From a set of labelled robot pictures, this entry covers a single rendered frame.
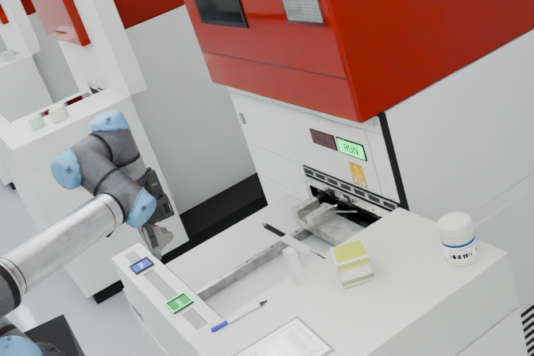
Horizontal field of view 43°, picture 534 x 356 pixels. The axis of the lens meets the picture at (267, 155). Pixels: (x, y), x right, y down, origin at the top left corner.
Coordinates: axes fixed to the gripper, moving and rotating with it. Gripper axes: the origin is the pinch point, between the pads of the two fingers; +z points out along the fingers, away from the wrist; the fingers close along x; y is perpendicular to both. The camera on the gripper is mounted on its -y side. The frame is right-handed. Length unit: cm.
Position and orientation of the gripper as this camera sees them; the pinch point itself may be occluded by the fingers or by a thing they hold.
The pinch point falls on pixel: (155, 256)
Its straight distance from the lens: 162.1
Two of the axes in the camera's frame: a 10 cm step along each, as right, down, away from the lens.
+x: -5.0, -2.1, 8.4
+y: 8.2, -4.4, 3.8
